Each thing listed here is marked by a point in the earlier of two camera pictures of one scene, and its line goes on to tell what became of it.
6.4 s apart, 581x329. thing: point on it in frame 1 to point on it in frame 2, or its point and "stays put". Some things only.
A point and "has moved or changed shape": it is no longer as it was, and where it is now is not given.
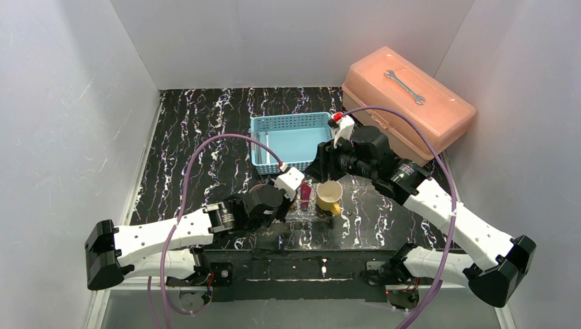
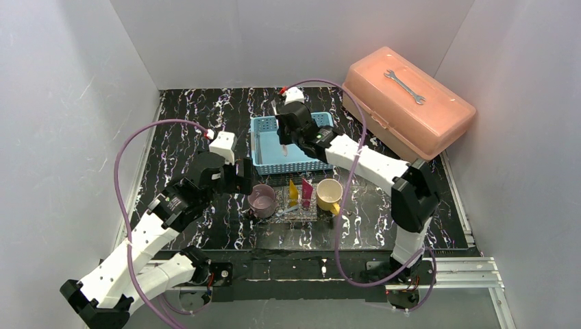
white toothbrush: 268,161 to 285,149
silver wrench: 418,98 stays put
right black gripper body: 325,159 to 285,131
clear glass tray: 314,214 has moved or changed shape
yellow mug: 328,194 stays put
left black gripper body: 287,205 to 244,175
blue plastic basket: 292,137 stays put
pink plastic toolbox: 385,77 stays put
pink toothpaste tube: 305,190 stays put
